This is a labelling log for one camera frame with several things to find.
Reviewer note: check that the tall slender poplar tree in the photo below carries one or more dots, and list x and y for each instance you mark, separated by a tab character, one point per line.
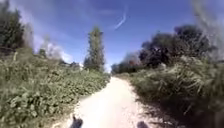
95	50

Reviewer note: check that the pale gravel dirt path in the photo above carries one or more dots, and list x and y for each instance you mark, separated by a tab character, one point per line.
110	103

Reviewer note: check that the dark leafy trees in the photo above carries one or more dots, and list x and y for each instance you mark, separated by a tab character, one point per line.
176	46

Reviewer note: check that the robot's own part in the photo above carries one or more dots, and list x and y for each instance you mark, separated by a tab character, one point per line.
76	123
142	125

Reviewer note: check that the green weedy undergrowth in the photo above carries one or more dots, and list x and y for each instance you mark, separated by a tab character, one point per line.
180	86
36	90

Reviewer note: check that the dark conifer tree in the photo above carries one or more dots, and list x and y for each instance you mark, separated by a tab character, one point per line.
10	30

